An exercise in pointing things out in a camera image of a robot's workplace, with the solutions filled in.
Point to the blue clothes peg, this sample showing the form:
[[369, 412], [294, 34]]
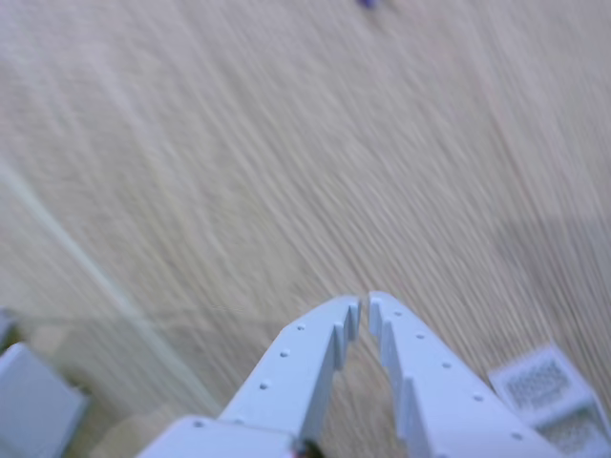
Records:
[[368, 3]]

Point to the white tape strip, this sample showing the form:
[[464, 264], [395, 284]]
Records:
[[95, 276]]

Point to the grey box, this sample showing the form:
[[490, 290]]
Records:
[[33, 405]]

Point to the white lattice crate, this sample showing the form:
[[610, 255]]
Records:
[[544, 386]]

